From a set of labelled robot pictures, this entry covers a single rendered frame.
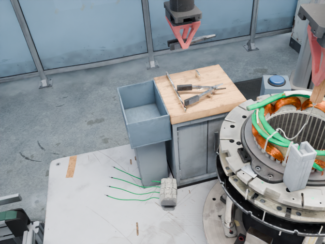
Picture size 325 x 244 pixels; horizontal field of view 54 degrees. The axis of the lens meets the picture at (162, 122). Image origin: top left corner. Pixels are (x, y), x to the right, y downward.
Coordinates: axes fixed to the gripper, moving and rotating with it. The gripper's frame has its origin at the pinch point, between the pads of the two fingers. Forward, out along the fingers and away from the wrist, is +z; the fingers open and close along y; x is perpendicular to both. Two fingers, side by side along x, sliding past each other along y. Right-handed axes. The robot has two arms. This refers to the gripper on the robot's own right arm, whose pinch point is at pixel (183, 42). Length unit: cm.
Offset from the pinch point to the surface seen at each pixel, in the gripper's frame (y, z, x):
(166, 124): 12.1, 14.6, -8.7
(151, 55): -190, 109, 27
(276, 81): 5.7, 13.9, 25.1
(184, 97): 6.3, 12.0, -2.1
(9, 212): 4, 43, -58
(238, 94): 10.1, 11.9, 11.3
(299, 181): 43.0, 6.1, 6.5
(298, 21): -167, 91, 160
